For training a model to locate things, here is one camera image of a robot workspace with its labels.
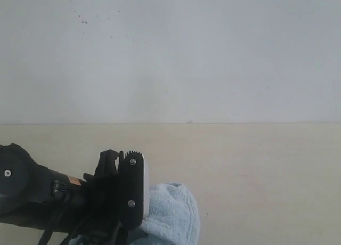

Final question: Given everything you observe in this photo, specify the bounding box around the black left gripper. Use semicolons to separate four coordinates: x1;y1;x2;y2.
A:
83;150;145;244

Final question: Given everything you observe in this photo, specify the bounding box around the light blue terry towel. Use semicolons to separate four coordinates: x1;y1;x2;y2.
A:
106;183;200;245

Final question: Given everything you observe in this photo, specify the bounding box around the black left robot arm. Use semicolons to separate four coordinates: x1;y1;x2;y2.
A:
1;144;149;244

